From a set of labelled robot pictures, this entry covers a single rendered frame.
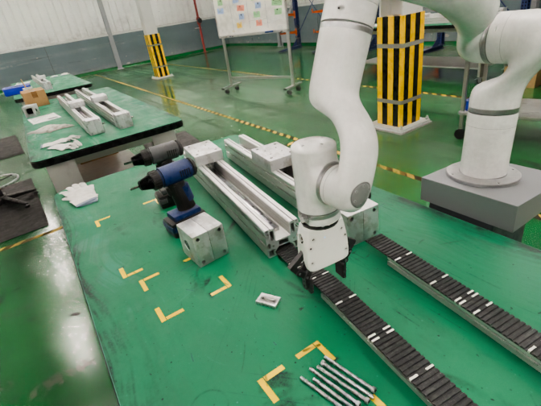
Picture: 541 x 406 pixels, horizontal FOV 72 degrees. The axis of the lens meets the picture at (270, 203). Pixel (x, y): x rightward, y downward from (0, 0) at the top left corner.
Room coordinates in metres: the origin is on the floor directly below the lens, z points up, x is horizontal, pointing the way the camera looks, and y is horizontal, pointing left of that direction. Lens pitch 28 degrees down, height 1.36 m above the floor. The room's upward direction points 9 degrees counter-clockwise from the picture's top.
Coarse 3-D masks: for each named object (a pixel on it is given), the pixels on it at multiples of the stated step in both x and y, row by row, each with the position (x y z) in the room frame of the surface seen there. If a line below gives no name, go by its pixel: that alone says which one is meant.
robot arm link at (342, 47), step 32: (320, 32) 0.68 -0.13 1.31; (352, 32) 0.64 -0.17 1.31; (320, 64) 0.65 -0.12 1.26; (352, 64) 0.64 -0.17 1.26; (320, 96) 0.63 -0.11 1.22; (352, 96) 0.63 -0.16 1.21; (352, 128) 0.57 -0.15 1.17; (352, 160) 0.55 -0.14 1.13; (320, 192) 0.57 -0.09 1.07; (352, 192) 0.54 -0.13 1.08
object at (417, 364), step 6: (414, 360) 0.41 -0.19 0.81; (420, 360) 0.41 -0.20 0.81; (426, 360) 0.40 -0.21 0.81; (408, 366) 0.40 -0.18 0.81; (414, 366) 0.40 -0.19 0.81; (420, 366) 0.40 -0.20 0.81; (426, 366) 0.40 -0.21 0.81; (402, 372) 0.39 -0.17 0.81; (408, 372) 0.39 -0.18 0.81; (414, 372) 0.39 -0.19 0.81
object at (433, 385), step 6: (432, 378) 0.37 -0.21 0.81; (438, 378) 0.37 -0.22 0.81; (444, 378) 0.37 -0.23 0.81; (426, 384) 0.36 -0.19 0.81; (432, 384) 0.36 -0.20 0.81; (438, 384) 0.36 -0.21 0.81; (444, 384) 0.36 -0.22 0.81; (420, 390) 0.36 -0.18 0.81; (426, 390) 0.36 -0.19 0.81; (432, 390) 0.35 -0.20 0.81; (438, 390) 0.35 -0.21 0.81; (426, 396) 0.35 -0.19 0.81
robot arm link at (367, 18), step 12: (324, 0) 0.70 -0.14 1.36; (336, 0) 0.67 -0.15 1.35; (348, 0) 0.66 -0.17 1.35; (360, 0) 0.65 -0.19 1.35; (372, 0) 0.66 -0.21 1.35; (324, 12) 0.68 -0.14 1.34; (336, 12) 0.66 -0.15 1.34; (348, 12) 0.65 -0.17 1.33; (360, 12) 0.65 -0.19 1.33; (372, 12) 0.66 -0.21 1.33; (372, 24) 0.66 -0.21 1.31
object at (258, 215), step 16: (208, 176) 1.22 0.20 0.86; (224, 176) 1.28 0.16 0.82; (240, 176) 1.17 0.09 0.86; (224, 192) 1.07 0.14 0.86; (240, 192) 1.13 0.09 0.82; (256, 192) 1.03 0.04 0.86; (224, 208) 1.10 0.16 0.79; (240, 208) 0.95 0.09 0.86; (256, 208) 0.98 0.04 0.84; (272, 208) 0.92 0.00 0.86; (240, 224) 0.97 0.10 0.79; (256, 224) 0.84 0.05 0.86; (272, 224) 0.87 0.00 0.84; (288, 224) 0.83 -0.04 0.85; (256, 240) 0.86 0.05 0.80; (272, 240) 0.80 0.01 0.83; (288, 240) 0.82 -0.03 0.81; (272, 256) 0.80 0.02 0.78
